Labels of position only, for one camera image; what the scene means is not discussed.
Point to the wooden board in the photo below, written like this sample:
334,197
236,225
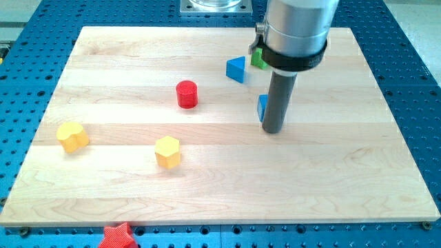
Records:
339,158

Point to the red cylinder block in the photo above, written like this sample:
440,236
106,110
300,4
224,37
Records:
187,94

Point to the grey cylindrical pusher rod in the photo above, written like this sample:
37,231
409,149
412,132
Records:
279,94

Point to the yellow hexagon block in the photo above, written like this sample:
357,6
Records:
167,151

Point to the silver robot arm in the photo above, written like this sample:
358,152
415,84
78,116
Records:
293,33

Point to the blue cube block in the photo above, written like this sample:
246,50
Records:
261,106

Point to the red star block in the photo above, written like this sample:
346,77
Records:
120,236

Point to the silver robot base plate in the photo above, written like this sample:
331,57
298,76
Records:
215,6

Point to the green block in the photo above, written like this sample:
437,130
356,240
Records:
256,59

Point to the yellow heart block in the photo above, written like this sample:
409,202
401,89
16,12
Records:
72,136

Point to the blue triangle block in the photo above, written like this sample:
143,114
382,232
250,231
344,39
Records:
235,69

